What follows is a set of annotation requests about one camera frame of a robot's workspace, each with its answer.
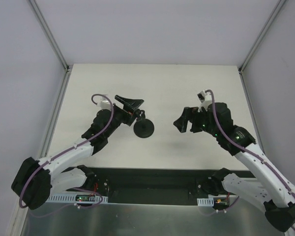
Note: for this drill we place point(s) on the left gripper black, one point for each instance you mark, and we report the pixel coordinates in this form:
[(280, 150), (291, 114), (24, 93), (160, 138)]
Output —
[(129, 114)]

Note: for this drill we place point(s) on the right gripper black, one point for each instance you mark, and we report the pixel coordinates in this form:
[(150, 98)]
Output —
[(191, 119)]

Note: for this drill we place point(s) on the black phone stand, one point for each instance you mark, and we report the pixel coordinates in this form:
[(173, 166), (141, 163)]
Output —
[(143, 128)]

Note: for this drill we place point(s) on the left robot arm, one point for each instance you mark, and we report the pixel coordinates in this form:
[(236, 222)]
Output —
[(33, 181)]

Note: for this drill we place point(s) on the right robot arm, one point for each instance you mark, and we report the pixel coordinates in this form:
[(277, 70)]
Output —
[(276, 199)]

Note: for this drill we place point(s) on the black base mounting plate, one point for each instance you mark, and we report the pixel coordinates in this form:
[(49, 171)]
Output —
[(157, 186)]

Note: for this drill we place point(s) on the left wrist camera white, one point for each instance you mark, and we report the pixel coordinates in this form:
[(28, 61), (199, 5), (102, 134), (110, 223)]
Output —
[(104, 102)]

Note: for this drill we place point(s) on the left aluminium frame post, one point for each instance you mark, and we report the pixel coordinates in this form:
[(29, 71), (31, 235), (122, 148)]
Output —
[(48, 33)]

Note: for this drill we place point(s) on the aluminium frame post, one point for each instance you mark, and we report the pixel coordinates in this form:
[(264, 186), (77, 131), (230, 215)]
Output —
[(48, 33), (262, 34)]

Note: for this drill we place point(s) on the right aluminium frame post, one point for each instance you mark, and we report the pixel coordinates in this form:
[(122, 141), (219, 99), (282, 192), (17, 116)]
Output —
[(262, 34)]

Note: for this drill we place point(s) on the right white cable duct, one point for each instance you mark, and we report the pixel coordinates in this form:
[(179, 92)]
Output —
[(205, 202)]

